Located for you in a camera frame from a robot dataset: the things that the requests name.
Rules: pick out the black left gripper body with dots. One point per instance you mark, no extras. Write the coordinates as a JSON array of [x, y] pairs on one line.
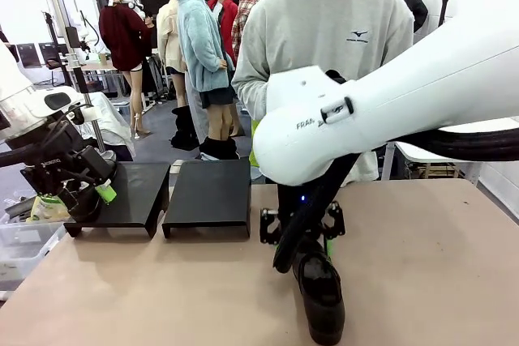
[[52, 172]]

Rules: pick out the clear plastic bin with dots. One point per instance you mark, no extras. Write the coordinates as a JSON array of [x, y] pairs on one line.
[[24, 244]]

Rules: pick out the green white bag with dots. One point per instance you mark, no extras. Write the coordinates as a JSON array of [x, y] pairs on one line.
[[44, 210]]

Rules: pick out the white folding table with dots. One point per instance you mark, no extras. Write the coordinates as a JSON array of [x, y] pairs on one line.
[[446, 157]]

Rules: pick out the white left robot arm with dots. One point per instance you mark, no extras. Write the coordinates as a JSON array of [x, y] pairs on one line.
[[16, 74]]

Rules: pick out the person right forearm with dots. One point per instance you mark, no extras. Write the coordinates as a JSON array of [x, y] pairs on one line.
[[251, 96]]

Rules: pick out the red jacket mannequin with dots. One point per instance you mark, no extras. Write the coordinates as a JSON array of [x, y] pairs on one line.
[[229, 18]]

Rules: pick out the light blue fleece mannequin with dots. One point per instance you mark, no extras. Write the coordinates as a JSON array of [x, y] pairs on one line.
[[198, 46]]

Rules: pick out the dark red sweater mannequin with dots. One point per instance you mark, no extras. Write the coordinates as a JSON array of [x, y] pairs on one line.
[[121, 38]]

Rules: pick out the white covered table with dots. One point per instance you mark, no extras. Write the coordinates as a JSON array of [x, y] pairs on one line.
[[113, 119]]

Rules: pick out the person in grey sweatshirt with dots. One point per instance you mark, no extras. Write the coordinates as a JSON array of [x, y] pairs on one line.
[[324, 30]]

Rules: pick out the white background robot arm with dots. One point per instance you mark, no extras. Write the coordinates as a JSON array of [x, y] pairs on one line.
[[87, 30]]

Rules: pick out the black tripod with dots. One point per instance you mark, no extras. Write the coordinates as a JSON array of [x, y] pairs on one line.
[[445, 5]]

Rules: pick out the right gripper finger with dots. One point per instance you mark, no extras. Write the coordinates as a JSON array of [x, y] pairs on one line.
[[335, 222], [268, 226]]

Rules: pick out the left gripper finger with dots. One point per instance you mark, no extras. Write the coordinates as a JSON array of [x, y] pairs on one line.
[[97, 163], [69, 198]]

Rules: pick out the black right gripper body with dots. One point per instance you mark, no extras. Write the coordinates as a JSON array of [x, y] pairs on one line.
[[288, 200]]

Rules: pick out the black shoe stand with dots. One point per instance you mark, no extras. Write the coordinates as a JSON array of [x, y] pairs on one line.
[[207, 192], [134, 192]]

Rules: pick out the cream jacket mannequin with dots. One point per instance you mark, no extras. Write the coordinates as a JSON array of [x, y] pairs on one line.
[[168, 38]]

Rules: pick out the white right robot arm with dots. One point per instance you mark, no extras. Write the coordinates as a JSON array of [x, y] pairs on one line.
[[405, 90]]

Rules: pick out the wooden background desk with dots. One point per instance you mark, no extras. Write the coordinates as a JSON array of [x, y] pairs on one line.
[[101, 68]]

